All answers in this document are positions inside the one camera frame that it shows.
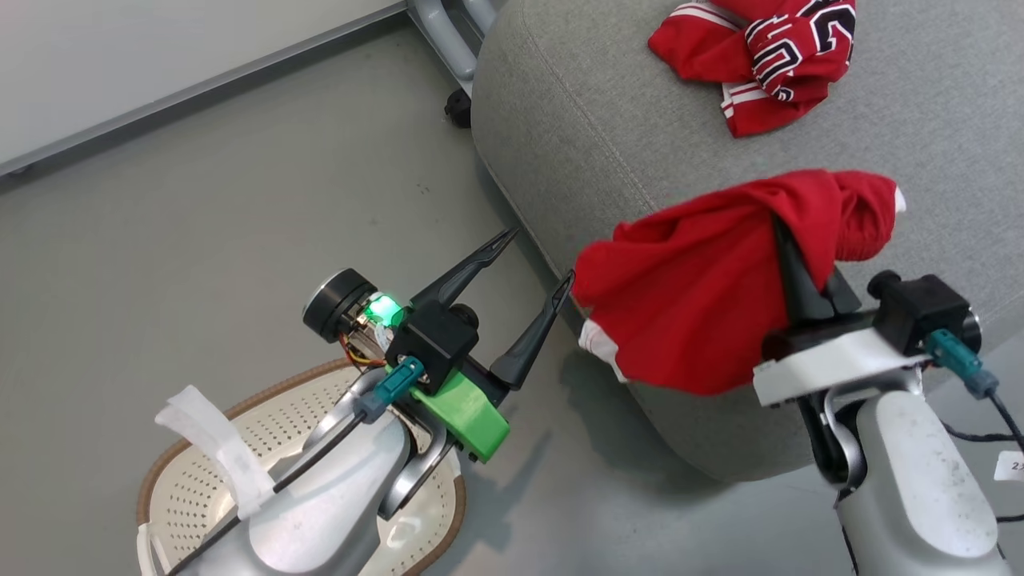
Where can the plain red shirt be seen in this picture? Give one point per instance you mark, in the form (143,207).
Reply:
(696,304)

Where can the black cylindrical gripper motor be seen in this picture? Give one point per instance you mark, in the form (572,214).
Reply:
(336,304)

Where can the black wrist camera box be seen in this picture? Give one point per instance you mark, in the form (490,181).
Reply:
(920,312)
(432,340)

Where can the white perforated laundry basket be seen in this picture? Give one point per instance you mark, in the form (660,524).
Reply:
(296,424)

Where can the red jersey with white stripes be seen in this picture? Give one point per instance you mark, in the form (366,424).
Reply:
(768,72)

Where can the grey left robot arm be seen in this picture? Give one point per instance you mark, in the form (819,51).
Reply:
(320,512)

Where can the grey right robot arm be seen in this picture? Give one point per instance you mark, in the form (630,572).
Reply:
(912,480)

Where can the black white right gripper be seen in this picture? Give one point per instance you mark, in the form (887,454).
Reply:
(832,360)

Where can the grey metal frame leg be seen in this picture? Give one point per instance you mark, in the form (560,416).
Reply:
(452,40)

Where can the grey fabric sofa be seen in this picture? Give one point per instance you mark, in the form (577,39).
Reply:
(640,120)

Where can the white label tag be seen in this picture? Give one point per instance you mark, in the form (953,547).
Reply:
(1012,466)

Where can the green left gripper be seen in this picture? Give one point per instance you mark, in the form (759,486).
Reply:
(464,416)

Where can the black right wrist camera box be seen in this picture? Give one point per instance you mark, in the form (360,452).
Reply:
(920,312)

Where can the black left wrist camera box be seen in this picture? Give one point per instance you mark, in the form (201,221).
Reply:
(432,340)

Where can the black caster wheel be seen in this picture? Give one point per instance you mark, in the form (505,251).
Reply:
(458,108)

